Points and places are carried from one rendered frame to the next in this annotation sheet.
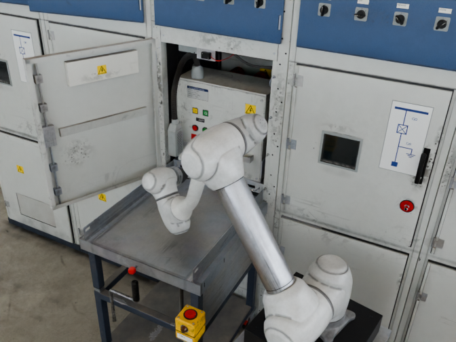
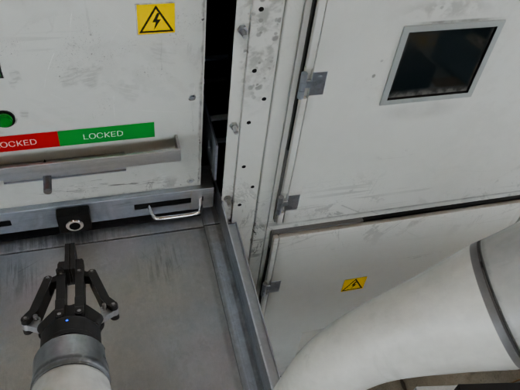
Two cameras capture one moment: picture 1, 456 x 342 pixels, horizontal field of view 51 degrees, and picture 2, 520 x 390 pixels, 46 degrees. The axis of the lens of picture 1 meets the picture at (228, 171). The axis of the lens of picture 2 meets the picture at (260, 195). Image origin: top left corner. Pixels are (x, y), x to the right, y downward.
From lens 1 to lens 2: 1.54 m
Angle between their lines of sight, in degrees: 40
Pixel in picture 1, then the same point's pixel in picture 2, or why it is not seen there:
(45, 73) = not seen: outside the picture
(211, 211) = (144, 328)
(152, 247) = not seen: outside the picture
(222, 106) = (49, 33)
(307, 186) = (343, 162)
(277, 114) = (266, 14)
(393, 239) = (507, 188)
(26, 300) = not seen: outside the picture
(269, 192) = (241, 201)
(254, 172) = (183, 169)
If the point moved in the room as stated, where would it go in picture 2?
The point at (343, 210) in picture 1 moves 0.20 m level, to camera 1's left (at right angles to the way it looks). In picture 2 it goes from (421, 176) to (354, 220)
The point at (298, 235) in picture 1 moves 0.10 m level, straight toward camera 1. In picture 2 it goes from (313, 251) to (337, 285)
